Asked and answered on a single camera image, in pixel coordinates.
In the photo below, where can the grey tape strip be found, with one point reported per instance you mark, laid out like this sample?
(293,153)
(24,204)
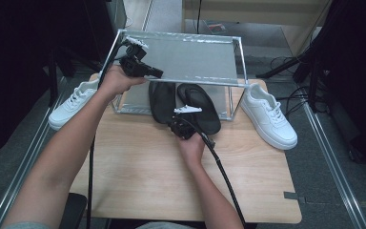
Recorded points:
(294,196)

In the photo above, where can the black slipper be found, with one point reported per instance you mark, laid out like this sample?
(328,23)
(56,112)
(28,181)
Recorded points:
(162,101)
(203,108)

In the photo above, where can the black curtain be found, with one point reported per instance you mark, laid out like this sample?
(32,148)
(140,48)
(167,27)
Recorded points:
(19,63)
(355,79)

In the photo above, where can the white sneaker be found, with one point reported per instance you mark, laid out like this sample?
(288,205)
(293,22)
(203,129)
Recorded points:
(66,109)
(270,120)

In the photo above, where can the red labelled flat packet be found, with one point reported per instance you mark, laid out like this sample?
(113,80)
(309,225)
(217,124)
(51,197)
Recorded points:
(216,27)

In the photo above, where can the wooden cabinet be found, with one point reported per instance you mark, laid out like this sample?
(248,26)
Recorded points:
(254,12)

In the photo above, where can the person's grey clothing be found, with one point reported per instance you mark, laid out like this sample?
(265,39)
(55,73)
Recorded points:
(168,225)

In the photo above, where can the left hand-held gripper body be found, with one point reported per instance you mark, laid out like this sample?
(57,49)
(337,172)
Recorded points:
(132,66)

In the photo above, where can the metal floor rail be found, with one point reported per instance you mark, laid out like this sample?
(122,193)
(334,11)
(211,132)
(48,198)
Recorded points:
(19,178)
(333,171)

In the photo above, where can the person's right hand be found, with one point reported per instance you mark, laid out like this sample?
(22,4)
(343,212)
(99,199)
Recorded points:
(193,149)

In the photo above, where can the black stand legs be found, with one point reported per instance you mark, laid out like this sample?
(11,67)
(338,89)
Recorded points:
(282,66)

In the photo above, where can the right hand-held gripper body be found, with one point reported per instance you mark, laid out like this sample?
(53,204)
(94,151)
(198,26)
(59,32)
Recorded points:
(184,129)

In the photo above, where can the person's left hand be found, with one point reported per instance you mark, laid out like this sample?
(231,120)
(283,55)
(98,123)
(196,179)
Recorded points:
(114,84)

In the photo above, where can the metal frame shoe rack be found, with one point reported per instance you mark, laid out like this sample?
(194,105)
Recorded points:
(190,57)

